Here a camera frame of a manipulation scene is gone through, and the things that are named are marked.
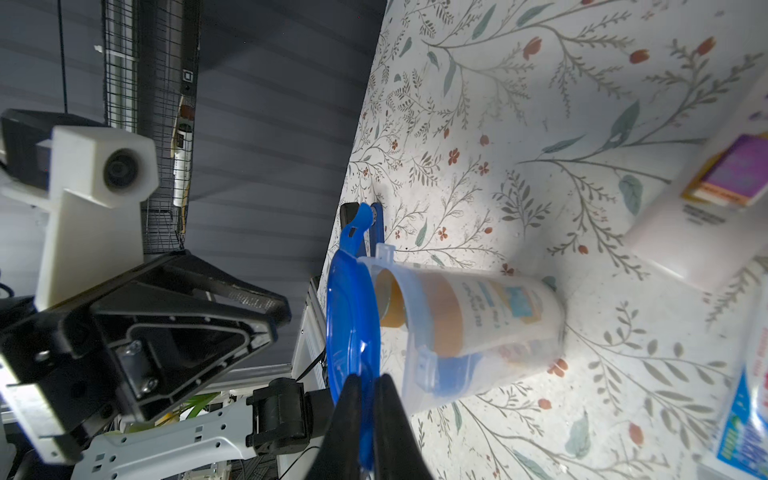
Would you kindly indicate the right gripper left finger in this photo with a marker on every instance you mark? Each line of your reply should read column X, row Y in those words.
column 338, row 457

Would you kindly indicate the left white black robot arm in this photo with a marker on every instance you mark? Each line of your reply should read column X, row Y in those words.
column 133, row 450

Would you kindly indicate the black wire wall basket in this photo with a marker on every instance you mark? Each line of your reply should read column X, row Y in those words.
column 151, row 55

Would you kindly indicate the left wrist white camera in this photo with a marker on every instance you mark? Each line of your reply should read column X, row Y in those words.
column 91, row 180

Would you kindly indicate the blue-lid clear container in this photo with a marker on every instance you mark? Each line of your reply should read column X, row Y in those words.
column 465, row 332

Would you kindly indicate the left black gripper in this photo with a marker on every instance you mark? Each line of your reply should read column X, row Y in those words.
column 68, row 371

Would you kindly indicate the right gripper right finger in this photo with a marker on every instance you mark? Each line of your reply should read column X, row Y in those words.
column 396, row 453

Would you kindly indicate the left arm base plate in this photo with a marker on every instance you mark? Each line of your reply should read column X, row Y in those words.
column 291, row 413

